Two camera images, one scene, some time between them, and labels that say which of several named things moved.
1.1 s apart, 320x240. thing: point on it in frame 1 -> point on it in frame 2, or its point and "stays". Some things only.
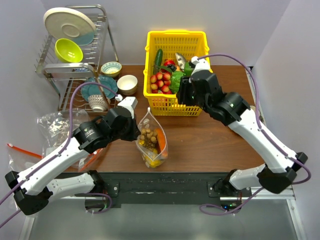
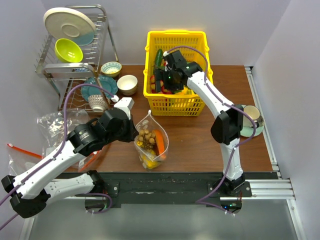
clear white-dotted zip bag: [153, 143] stays
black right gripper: [185, 85] -> [161, 74]
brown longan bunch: [149, 137] stays
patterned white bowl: [97, 103] stays
